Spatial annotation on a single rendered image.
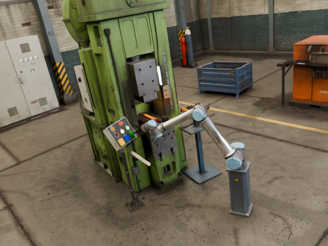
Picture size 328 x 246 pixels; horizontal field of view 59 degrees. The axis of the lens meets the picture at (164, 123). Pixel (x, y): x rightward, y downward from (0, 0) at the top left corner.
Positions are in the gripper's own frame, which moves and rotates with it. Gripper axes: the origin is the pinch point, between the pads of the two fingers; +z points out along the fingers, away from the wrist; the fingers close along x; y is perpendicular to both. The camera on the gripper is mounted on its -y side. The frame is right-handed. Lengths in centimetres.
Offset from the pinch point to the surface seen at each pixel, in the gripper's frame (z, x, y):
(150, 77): -30, 49, -44
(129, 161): 50, 13, 31
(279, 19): -9, 836, -20
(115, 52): -26, 25, -89
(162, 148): 14, 42, 40
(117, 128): 2.0, -13.3, -15.1
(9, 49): 394, 186, -328
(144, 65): -37, 44, -59
